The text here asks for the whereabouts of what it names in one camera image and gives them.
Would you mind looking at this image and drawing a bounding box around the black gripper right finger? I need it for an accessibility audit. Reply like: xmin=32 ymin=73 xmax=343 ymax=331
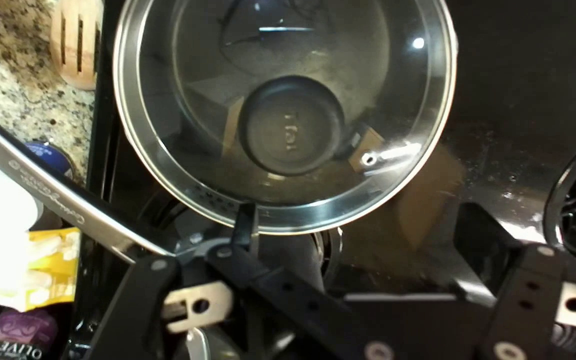
xmin=453 ymin=202 xmax=576 ymax=360

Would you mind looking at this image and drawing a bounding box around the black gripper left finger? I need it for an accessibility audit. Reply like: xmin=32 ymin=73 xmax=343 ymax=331
xmin=85 ymin=205 xmax=341 ymax=360

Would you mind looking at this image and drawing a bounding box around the glass lid with black knob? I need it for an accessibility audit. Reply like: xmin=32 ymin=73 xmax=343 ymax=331
xmin=112 ymin=0 xmax=458 ymax=236

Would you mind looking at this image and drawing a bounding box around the slotted wooden spoon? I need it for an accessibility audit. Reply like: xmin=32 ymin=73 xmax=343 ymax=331
xmin=49 ymin=0 xmax=104 ymax=90

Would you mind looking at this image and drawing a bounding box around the grey stockpot with lid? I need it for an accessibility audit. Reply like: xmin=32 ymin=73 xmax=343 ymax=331
xmin=0 ymin=127 xmax=345 ymax=360

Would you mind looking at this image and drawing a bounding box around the olive oil bottle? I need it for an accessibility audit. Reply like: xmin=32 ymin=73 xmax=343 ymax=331
xmin=0 ymin=311 xmax=58 ymax=360

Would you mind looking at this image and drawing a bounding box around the black electric stove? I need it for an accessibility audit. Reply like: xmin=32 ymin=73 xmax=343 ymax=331
xmin=85 ymin=0 xmax=576 ymax=360

